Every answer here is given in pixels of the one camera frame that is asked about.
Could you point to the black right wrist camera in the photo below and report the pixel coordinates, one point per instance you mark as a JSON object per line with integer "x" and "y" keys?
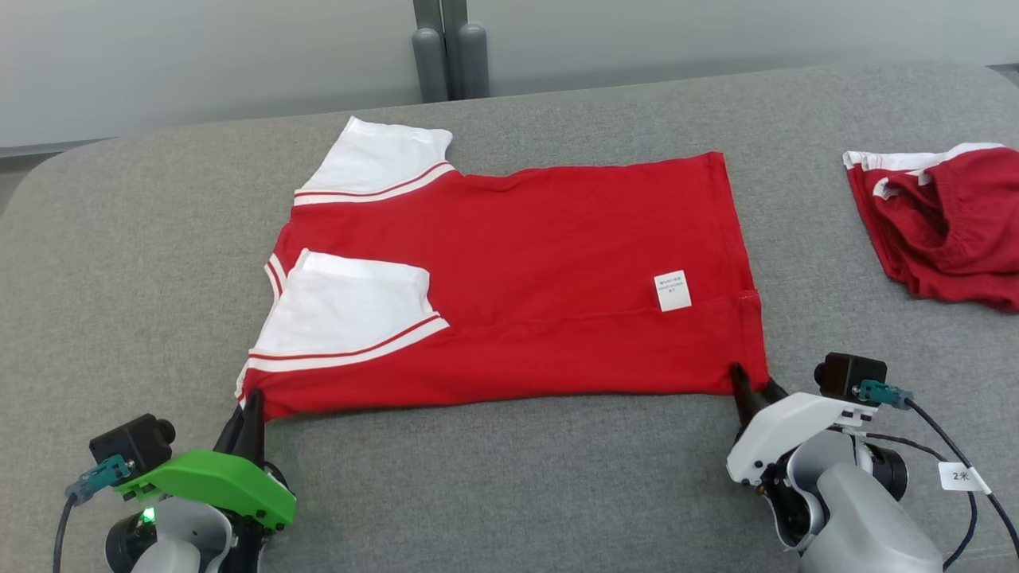
{"x": 850, "y": 376}

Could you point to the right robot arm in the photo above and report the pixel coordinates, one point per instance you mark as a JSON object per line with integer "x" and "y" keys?
{"x": 868, "y": 517}

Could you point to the red shorts with white trim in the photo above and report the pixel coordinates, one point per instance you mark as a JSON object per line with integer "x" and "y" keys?
{"x": 947, "y": 231}

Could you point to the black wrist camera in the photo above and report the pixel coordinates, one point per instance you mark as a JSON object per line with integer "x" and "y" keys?
{"x": 131, "y": 442}
{"x": 850, "y": 376}

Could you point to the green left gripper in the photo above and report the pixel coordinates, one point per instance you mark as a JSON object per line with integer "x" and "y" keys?
{"x": 215, "y": 481}

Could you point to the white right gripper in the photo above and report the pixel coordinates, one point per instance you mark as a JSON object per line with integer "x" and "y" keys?
{"x": 788, "y": 430}

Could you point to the grey metal partition post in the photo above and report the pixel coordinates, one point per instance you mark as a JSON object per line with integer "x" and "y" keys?
{"x": 430, "y": 56}
{"x": 470, "y": 52}

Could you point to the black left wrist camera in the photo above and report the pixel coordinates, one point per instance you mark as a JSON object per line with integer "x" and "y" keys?
{"x": 131, "y": 442}

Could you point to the red and white t-shirt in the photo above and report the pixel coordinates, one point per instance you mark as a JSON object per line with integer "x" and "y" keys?
{"x": 541, "y": 255}

